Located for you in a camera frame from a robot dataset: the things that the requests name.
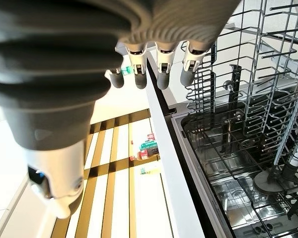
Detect right robot hand black cloth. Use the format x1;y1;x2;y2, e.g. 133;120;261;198
0;0;241;219

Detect white stainless steel dishwasher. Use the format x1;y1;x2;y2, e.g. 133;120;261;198
115;21;298;238

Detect red and green toy pile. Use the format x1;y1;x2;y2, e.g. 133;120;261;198
129;133;161;162

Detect dark wire dish rack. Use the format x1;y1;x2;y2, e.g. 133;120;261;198
183;109;298;238

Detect grey wire dish rack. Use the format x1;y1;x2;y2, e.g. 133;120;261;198
185;0;298;174

